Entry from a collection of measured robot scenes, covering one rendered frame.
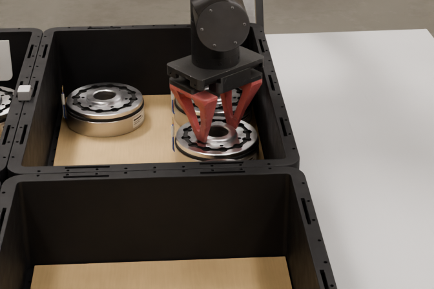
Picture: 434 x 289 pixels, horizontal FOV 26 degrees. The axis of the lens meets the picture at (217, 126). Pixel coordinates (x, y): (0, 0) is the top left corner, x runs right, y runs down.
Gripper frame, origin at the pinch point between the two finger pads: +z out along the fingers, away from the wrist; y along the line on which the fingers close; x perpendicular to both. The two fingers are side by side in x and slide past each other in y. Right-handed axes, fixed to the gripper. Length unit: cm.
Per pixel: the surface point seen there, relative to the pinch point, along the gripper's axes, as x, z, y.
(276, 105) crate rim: -8.8, -5.9, 1.5
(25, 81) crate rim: 15.7, -6.2, -16.8
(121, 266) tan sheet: -10.8, 3.9, -22.4
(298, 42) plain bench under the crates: 42, 17, 57
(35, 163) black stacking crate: 5.3, -1.4, -22.3
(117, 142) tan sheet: 11.2, 3.9, -7.2
